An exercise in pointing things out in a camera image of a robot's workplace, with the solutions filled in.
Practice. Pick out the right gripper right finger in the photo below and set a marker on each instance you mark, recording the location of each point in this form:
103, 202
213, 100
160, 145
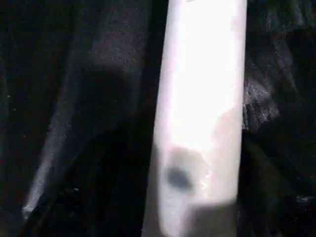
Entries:
276, 192

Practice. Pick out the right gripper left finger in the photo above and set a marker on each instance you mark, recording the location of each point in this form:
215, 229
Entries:
103, 197

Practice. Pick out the white plastic table leg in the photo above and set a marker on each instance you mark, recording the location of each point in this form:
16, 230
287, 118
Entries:
197, 86

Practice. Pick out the black glossy mat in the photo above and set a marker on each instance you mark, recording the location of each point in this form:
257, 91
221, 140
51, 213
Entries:
74, 74

